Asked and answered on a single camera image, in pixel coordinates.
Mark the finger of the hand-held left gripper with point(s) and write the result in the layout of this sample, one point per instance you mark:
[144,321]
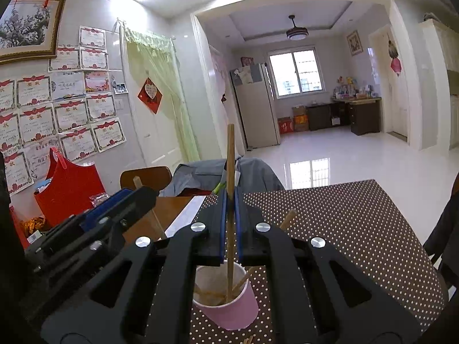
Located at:
[143,195]
[104,209]

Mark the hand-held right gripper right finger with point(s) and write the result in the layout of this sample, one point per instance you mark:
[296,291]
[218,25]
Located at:
[238,229]

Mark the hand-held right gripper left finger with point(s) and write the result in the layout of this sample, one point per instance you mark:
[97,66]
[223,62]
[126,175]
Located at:
[224,229]

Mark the wooden chopstick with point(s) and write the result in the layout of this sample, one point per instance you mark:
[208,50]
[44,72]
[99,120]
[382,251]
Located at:
[159,222]
[231,157]
[250,339]

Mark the bunch of chopsticks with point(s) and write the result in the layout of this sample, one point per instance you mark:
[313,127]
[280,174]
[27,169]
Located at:
[211,295]

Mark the pink paper cup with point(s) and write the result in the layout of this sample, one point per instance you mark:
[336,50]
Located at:
[229,315]

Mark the clear plastic packet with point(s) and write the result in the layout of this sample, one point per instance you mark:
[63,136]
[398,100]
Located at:
[98,200]

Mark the wooden chair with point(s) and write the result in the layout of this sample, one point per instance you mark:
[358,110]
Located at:
[143,177]

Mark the red gift bag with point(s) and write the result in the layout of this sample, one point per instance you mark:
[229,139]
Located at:
[71,193]

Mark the gold snack packets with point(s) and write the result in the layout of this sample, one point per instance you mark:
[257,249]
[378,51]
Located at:
[34,227]

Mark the white marbled table mat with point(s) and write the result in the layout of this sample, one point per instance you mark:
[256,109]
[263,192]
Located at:
[186,215]

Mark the yellow green item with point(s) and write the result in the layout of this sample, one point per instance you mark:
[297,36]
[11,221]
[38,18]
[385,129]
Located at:
[218,187]

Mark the white double door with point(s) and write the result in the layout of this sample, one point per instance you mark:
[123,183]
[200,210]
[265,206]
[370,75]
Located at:
[154,143]

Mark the grey jacket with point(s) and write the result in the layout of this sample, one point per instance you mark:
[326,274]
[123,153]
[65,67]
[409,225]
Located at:
[200,175]

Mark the red diamond door decoration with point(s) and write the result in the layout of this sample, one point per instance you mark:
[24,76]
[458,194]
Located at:
[150,95]

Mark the brown polka dot table mat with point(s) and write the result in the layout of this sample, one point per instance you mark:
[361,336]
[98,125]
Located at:
[340,222]

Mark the pale green curtain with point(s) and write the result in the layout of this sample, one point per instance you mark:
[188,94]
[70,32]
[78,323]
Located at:
[165,89]

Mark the small photo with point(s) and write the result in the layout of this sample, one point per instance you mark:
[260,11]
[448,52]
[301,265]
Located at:
[121,89]

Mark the red cardboard box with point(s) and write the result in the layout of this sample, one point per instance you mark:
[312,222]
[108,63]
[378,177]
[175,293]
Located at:
[285,125]

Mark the silver refrigerator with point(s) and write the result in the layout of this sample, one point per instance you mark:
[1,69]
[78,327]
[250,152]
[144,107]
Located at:
[256,114]

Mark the orange cardboard box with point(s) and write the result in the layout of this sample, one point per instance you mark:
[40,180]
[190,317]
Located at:
[301,123]

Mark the brown cardboard box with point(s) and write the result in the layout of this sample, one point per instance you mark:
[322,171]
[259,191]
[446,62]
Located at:
[299,111]

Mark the dark wooden desk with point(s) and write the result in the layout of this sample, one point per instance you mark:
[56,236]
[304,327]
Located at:
[362,116]

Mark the window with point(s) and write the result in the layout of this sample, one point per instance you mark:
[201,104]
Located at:
[296,71]

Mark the box atop refrigerator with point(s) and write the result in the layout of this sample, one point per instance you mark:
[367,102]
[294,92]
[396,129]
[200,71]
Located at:
[247,61]

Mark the desk clutter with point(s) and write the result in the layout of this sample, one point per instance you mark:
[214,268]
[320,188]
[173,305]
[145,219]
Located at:
[353,91]

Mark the white single door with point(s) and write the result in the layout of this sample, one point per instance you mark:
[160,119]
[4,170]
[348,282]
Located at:
[380,100]

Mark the framed tree picture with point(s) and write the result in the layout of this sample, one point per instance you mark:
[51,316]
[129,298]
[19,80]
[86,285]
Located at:
[25,28]

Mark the ceiling fan lamp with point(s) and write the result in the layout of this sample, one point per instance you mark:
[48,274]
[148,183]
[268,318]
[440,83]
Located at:
[296,33]

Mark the dark cloth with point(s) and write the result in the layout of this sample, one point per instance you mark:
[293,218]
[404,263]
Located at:
[444,236]

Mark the small framed picture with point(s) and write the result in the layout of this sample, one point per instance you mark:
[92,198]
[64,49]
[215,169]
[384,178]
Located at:
[354,43]

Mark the red hanging door decoration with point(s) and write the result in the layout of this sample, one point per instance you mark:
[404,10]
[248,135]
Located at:
[394,61]

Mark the white tall cabinet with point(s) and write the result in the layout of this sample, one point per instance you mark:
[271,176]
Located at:
[439,79]

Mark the wall light switch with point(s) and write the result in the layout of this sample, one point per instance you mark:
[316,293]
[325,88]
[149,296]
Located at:
[119,104]

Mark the wall of award certificates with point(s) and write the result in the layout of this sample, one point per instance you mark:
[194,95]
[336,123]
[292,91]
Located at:
[71,114]

